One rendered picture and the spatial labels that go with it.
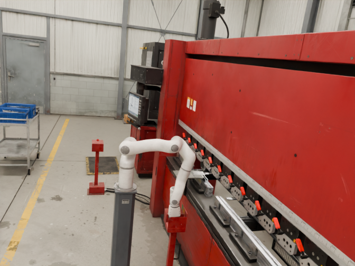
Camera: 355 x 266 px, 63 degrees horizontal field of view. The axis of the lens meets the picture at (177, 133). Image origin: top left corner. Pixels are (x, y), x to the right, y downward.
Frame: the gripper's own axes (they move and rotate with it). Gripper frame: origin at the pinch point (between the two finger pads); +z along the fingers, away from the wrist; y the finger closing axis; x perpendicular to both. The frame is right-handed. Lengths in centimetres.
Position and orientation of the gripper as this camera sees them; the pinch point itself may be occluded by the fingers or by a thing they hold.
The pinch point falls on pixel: (174, 221)
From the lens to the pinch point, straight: 263.3
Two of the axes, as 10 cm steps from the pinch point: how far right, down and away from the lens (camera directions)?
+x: 2.0, 2.7, -9.4
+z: -0.3, 9.6, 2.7
